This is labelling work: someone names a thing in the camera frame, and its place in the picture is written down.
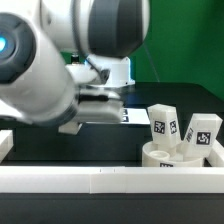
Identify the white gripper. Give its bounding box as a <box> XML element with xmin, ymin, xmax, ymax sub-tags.
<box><xmin>74</xmin><ymin>87</ymin><xmax>124</xmax><ymax>123</ymax></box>

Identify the white round stool seat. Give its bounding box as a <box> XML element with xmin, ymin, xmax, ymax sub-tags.
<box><xmin>142</xmin><ymin>141</ymin><xmax>204</xmax><ymax>167</ymax></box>

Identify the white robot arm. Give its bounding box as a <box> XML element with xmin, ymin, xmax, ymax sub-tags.
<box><xmin>0</xmin><ymin>0</ymin><xmax>150</xmax><ymax>126</ymax></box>

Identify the white tag sheet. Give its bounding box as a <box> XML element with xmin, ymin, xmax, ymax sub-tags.
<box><xmin>122</xmin><ymin>108</ymin><xmax>150</xmax><ymax>125</ymax></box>

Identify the white left fence wall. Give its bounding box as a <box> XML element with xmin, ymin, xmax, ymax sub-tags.
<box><xmin>0</xmin><ymin>130</ymin><xmax>14</xmax><ymax>163</ymax></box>

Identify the white front fence wall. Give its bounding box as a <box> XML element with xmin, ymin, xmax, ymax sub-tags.
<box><xmin>0</xmin><ymin>166</ymin><xmax>224</xmax><ymax>194</ymax></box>

